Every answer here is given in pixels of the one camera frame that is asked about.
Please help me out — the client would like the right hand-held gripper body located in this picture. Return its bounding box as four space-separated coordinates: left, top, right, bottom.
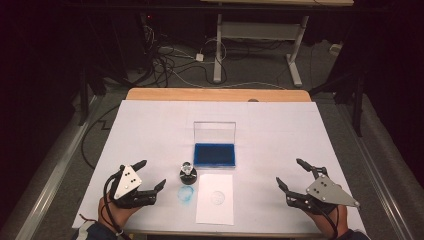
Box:
286 174 361 215

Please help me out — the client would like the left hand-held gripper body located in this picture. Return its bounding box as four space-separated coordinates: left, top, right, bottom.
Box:
109 164 150 210

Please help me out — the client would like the black stamp with clear handle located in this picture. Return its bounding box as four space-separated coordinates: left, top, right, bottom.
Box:
180 161 198 179

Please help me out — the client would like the blue ink pad clear case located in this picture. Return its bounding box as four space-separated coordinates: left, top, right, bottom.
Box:
193 121 238 169

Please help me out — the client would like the person's right hand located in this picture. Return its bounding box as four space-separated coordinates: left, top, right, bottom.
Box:
307 204 350 238

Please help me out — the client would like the person's left hand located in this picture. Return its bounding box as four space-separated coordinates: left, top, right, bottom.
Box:
98 195 142 232

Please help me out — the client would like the large white table cover sheet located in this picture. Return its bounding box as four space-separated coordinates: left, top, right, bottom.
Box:
72 99 367 235

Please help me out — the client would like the small white paper sheet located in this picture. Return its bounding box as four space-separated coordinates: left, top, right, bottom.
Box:
195 173 235 226

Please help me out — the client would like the black metal stand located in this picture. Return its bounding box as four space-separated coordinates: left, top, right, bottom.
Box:
77 64 108 127
308 69 366 138

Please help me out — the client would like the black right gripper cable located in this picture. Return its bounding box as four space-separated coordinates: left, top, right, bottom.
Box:
311 199 341 238

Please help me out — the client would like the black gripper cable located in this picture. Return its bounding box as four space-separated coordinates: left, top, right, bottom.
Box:
102 168 133 240
311 199 341 238

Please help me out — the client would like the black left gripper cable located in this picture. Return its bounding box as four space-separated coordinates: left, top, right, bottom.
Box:
102 168 133 240

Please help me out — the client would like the aluminium floor rail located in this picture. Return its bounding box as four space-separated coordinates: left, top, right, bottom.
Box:
13 94 104 240
334 101 416 240

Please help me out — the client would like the red wrist string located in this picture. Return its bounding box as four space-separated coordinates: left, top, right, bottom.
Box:
78 213 101 225

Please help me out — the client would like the black floor cable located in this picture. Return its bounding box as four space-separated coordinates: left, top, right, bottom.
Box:
80 104 122 170

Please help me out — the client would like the white floor cable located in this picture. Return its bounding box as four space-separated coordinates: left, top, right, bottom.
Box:
168 68 288 91

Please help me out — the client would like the black cable bundle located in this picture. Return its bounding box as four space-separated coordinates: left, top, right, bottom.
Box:
141 23 231 88

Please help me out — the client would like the white metal desk frame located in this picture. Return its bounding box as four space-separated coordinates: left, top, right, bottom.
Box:
199 0 355 88

